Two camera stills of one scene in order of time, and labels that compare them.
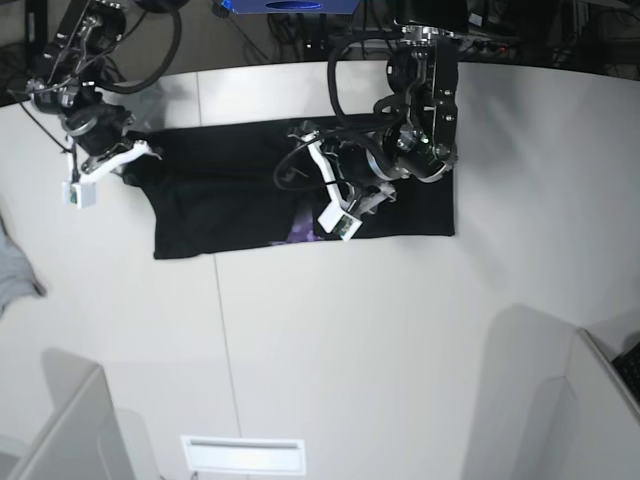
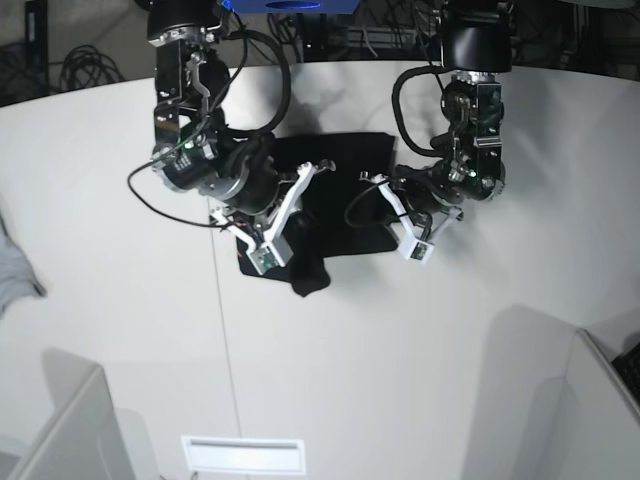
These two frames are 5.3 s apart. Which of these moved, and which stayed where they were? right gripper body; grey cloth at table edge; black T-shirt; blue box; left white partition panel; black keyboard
Moved: right gripper body; black T-shirt
Stayed: left white partition panel; blue box; grey cloth at table edge; black keyboard
